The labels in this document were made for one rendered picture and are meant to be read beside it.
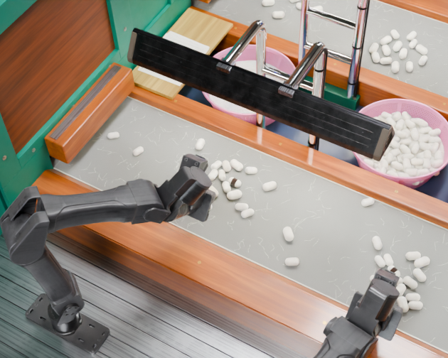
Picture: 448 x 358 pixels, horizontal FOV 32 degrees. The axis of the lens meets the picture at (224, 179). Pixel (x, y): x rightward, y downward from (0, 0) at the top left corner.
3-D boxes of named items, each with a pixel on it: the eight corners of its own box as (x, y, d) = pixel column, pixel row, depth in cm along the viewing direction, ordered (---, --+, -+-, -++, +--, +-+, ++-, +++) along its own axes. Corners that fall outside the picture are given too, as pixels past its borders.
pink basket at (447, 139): (449, 206, 199) (456, 183, 191) (342, 195, 202) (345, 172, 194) (446, 127, 215) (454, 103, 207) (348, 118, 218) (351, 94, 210)
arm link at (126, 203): (154, 172, 162) (3, 189, 147) (170, 205, 156) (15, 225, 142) (141, 212, 170) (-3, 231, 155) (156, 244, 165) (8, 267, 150)
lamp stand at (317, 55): (289, 216, 198) (296, 92, 163) (220, 186, 205) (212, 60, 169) (321, 164, 208) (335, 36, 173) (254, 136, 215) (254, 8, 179)
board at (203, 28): (172, 100, 212) (171, 97, 211) (126, 81, 216) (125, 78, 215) (232, 26, 229) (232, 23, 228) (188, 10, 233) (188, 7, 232)
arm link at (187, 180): (201, 163, 166) (161, 149, 157) (217, 193, 161) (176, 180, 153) (167, 199, 171) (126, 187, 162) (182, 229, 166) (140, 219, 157)
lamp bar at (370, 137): (379, 163, 161) (384, 140, 156) (126, 62, 182) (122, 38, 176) (395, 136, 166) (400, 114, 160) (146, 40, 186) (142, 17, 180)
